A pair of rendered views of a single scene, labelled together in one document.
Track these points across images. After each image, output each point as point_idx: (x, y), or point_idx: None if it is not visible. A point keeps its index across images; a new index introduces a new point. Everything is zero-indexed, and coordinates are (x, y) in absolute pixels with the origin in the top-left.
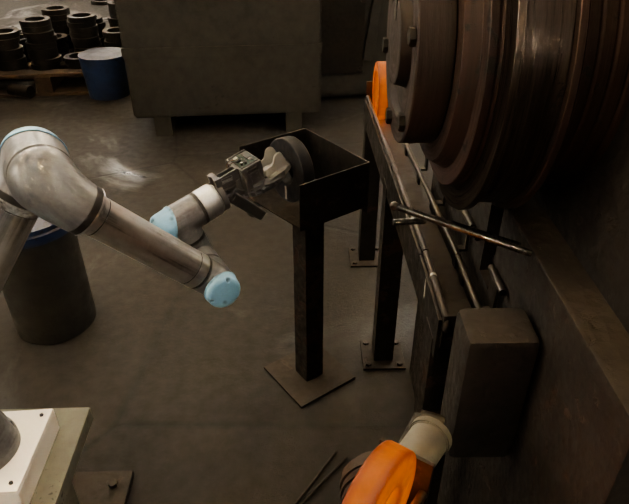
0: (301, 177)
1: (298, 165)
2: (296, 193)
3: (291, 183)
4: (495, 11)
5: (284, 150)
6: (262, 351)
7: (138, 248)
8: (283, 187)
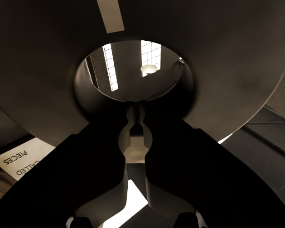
0: (19, 118)
1: (57, 140)
2: None
3: (67, 70)
4: None
5: (140, 149)
6: None
7: None
8: (136, 9)
